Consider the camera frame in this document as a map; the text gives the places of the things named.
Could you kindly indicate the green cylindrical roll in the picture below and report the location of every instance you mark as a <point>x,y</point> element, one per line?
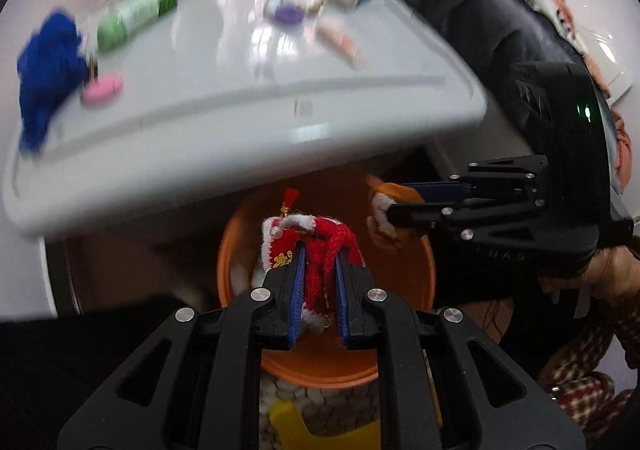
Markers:
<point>125,19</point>

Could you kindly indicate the dark padded jacket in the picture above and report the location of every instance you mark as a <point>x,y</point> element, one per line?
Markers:
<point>450,9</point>

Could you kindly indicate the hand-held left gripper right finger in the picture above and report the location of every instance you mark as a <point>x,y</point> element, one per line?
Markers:
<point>341,295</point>

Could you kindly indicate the purple round lid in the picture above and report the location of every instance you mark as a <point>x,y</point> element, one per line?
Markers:
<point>287,14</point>

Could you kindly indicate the yellow plastic stool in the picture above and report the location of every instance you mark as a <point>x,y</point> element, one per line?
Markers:
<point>310,425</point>

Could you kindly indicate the white plastic table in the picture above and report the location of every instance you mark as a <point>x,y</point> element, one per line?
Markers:
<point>225,94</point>

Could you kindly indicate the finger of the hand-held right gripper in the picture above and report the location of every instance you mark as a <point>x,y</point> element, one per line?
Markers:
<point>435,189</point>
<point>430,217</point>

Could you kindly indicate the orange and white plush toy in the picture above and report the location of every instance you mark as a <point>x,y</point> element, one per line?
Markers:
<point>385,215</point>

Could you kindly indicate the pink white tube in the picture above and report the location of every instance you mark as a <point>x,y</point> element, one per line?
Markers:
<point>341,40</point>

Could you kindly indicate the pink eraser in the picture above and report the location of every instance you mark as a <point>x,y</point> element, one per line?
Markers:
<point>102,89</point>

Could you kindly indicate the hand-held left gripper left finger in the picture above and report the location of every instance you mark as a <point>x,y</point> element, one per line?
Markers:
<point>298,290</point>

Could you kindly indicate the orange plastic bucket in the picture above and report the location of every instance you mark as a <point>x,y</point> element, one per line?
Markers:
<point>410,280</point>

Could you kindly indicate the blue knit cloth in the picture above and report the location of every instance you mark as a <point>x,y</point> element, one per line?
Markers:
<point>47,64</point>

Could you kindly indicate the grey patterned mat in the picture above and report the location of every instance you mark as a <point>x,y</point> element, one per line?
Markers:
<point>330,400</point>

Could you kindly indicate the red plaid clothing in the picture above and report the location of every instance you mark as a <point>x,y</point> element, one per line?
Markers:
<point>585,380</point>

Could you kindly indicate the green foil wrapper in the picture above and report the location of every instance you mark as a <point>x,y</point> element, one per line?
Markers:
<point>168,4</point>

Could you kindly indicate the red knit doll costume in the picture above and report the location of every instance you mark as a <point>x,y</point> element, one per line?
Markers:
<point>325,240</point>

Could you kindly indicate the person's right hand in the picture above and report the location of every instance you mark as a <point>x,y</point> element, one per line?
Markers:
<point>612,265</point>

